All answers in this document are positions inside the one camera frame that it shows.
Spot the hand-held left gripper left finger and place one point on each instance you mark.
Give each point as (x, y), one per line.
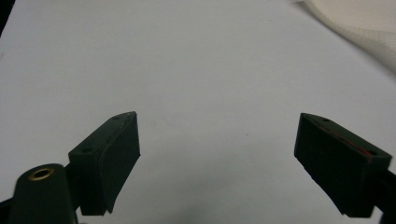
(106, 161)

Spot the cream white cloth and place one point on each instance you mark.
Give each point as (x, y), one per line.
(364, 25)

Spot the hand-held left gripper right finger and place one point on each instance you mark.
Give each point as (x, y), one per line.
(336, 161)

